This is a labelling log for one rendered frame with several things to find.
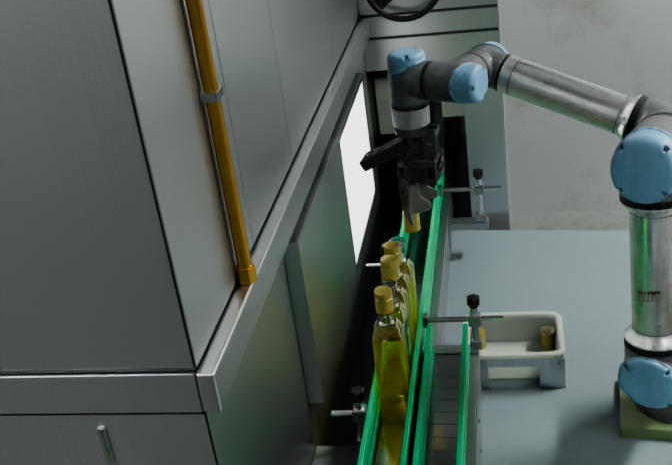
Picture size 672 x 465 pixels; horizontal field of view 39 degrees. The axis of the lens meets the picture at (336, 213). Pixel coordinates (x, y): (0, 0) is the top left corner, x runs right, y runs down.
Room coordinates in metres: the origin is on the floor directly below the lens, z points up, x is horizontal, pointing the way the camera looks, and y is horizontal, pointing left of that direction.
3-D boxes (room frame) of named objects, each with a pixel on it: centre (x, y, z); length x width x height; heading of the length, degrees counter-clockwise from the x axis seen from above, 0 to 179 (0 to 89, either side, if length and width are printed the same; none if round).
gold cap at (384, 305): (1.52, -0.07, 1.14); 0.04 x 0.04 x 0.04
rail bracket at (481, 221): (2.32, -0.37, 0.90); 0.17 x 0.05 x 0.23; 78
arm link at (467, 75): (1.73, -0.27, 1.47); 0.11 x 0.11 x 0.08; 54
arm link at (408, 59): (1.78, -0.18, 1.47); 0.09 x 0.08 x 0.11; 54
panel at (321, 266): (1.89, -0.01, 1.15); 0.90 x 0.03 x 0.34; 168
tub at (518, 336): (1.79, -0.36, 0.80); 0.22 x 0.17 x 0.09; 78
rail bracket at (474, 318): (1.70, -0.23, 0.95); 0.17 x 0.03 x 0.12; 78
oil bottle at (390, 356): (1.52, -0.07, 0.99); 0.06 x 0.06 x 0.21; 79
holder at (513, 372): (1.80, -0.33, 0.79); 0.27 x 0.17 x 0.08; 78
